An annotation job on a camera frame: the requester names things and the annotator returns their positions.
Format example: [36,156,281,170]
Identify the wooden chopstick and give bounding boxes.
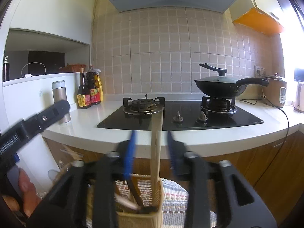
[150,110,163,207]

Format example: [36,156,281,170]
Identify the left hand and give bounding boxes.
[2,168,41,217]

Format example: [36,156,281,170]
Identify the wooden lower cabinets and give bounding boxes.
[44,130,304,219]

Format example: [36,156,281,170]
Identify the yellow utensil holder basket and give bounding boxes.
[115,174,163,227]

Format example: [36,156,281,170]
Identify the silver thermos bottle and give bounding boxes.
[52,80,71,124]

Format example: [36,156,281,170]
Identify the dark soy sauce bottle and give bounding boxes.
[76,68,91,109]

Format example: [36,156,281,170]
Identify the orange basket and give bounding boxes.
[59,64,87,73]

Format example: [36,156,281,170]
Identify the black gas stove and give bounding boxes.
[97,95,264,131]

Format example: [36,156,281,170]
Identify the large oil sauce bottle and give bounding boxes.
[86,65,104,105]

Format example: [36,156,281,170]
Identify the white electric kettle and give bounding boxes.
[293,80,304,113]

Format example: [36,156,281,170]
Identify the brown rice cooker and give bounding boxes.
[262,73,287,108]

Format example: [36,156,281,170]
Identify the black wok with lid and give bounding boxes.
[195,63,269,99]

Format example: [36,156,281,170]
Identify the white upper cabinet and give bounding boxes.
[10,0,95,44]

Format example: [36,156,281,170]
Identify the orange upper cabinet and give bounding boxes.
[229,0,283,36]

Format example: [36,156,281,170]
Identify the black power cable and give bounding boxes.
[240,95,291,183]

